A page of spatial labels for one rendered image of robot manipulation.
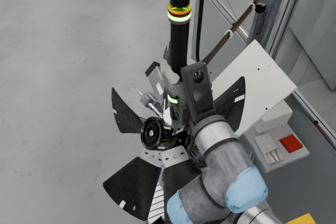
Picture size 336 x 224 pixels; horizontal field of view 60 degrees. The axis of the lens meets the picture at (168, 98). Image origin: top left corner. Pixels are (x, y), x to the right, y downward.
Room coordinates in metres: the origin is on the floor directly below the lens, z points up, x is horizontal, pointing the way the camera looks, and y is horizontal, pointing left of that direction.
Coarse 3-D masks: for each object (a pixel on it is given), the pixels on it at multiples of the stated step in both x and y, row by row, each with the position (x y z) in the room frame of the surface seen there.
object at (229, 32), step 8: (200, 0) 0.54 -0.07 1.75; (256, 0) 0.88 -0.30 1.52; (200, 8) 0.54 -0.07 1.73; (248, 8) 0.83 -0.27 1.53; (200, 16) 0.54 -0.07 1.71; (240, 16) 0.79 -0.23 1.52; (200, 24) 0.54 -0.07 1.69; (200, 32) 0.54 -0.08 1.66; (216, 48) 0.64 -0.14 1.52; (208, 56) 0.60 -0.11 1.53
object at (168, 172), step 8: (192, 160) 0.45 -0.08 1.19; (168, 168) 0.42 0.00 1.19; (176, 168) 0.42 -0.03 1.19; (184, 168) 0.42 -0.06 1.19; (192, 168) 0.42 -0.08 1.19; (168, 176) 0.39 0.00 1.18; (176, 176) 0.39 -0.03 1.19; (184, 176) 0.39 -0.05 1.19; (192, 176) 0.39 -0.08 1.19; (168, 184) 0.37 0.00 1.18; (176, 184) 0.36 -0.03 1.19; (184, 184) 0.36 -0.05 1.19; (168, 192) 0.34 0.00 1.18; (168, 216) 0.27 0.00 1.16
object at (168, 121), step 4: (168, 108) 0.49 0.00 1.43; (164, 112) 0.48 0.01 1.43; (168, 112) 0.48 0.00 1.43; (164, 116) 0.46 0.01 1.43; (168, 116) 0.46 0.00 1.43; (164, 120) 0.45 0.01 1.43; (168, 120) 0.45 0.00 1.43; (172, 120) 0.45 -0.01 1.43; (176, 120) 0.45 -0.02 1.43; (168, 124) 0.44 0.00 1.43; (172, 124) 0.44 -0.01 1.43; (176, 124) 0.44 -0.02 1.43; (180, 124) 0.44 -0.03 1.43
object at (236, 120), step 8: (240, 80) 0.61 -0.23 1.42; (232, 88) 0.59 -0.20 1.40; (240, 88) 0.56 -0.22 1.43; (224, 96) 0.57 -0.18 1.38; (232, 96) 0.55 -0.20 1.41; (216, 104) 0.55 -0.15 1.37; (224, 104) 0.53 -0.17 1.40; (232, 104) 0.51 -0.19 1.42; (240, 104) 0.49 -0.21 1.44; (216, 112) 0.51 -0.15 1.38; (224, 112) 0.49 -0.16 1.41; (232, 112) 0.48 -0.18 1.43; (240, 112) 0.46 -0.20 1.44; (232, 120) 0.45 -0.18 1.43; (240, 120) 0.44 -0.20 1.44; (184, 128) 0.51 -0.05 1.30; (232, 128) 0.42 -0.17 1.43
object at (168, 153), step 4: (172, 148) 0.49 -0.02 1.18; (176, 148) 0.50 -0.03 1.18; (180, 148) 0.50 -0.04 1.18; (184, 148) 0.50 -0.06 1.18; (160, 152) 0.48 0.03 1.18; (164, 152) 0.48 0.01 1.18; (168, 152) 0.48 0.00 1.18; (172, 152) 0.48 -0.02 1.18; (176, 152) 0.48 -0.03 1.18; (180, 152) 0.48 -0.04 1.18; (184, 152) 0.48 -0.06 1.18; (160, 156) 0.46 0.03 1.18; (164, 156) 0.46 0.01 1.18; (168, 156) 0.46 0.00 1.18; (176, 156) 0.46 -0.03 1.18; (180, 156) 0.46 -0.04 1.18; (184, 156) 0.46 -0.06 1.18; (164, 160) 0.45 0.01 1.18; (168, 160) 0.45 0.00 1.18; (172, 160) 0.45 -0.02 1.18; (176, 160) 0.45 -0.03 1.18; (180, 160) 0.45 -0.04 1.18; (184, 160) 0.45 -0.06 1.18; (164, 164) 0.43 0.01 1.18; (168, 164) 0.43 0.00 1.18; (172, 164) 0.43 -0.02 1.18
